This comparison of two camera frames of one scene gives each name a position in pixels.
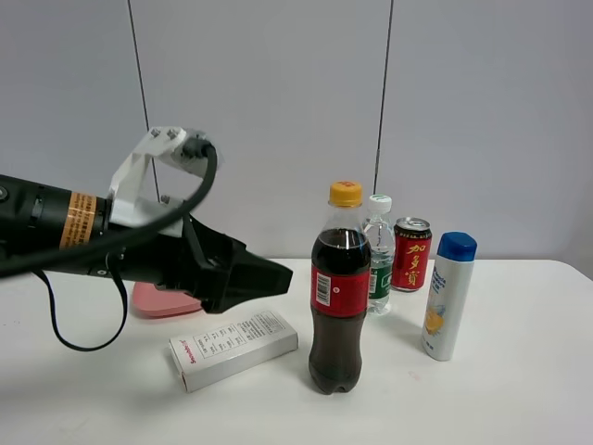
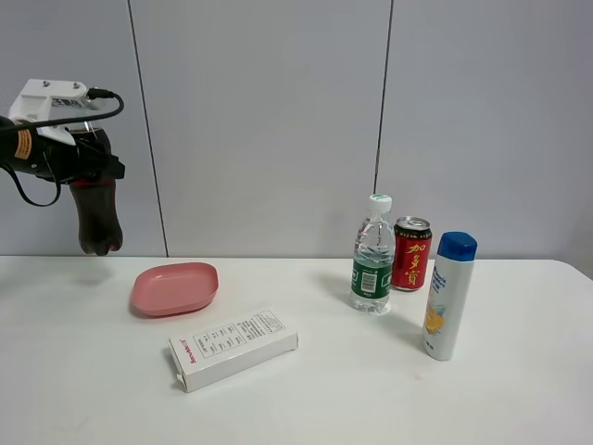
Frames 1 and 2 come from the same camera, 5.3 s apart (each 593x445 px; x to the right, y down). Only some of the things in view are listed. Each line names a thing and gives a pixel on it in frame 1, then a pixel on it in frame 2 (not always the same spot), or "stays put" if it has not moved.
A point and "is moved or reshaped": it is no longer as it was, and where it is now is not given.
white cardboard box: x=220 y=350 stays put
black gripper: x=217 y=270 → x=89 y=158
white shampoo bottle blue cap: x=450 y=286 stays put
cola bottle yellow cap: x=340 y=292 is moved or reshaped
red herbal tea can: x=411 y=246 stays put
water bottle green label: x=380 y=247 stays put
